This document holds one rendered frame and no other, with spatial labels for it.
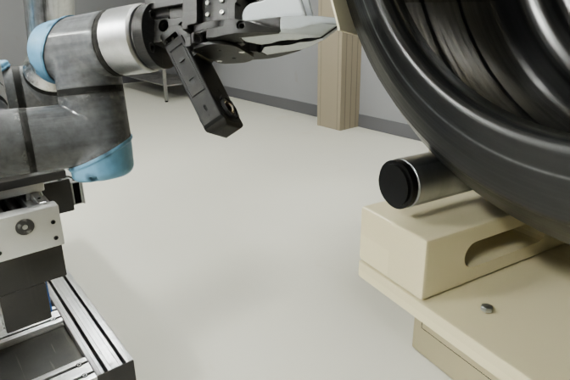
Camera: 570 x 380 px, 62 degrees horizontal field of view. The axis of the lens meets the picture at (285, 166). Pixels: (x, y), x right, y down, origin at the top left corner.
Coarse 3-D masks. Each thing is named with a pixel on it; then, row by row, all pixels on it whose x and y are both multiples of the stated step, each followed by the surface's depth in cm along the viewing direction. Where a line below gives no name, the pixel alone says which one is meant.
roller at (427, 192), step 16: (400, 160) 42; (416, 160) 42; (432, 160) 42; (384, 176) 43; (400, 176) 41; (416, 176) 41; (432, 176) 41; (448, 176) 42; (384, 192) 43; (400, 192) 41; (416, 192) 41; (432, 192) 42; (448, 192) 43; (464, 192) 45; (400, 208) 42
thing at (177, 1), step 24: (168, 0) 50; (192, 0) 47; (216, 0) 47; (240, 0) 47; (144, 24) 50; (168, 24) 50; (192, 24) 47; (216, 24) 46; (144, 48) 50; (192, 48) 48; (216, 48) 47; (240, 48) 48
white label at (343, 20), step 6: (336, 0) 45; (342, 0) 46; (336, 6) 44; (342, 6) 45; (336, 12) 44; (342, 12) 45; (348, 12) 46; (336, 18) 44; (342, 18) 45; (348, 18) 46; (342, 24) 45; (348, 24) 45; (342, 30) 44; (348, 30) 45; (354, 30) 46
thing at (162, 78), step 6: (156, 72) 689; (162, 72) 564; (138, 78) 631; (144, 78) 630; (150, 78) 629; (156, 78) 628; (162, 78) 628; (168, 78) 627; (174, 78) 626; (162, 84) 578; (168, 84) 576; (174, 84) 578; (180, 84) 583
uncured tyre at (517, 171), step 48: (384, 0) 38; (432, 0) 51; (480, 0) 55; (528, 0) 55; (384, 48) 39; (432, 48) 49; (480, 48) 52; (528, 48) 54; (432, 96) 35; (480, 96) 34; (528, 96) 51; (432, 144) 37; (480, 144) 32; (528, 144) 29; (480, 192) 37; (528, 192) 30
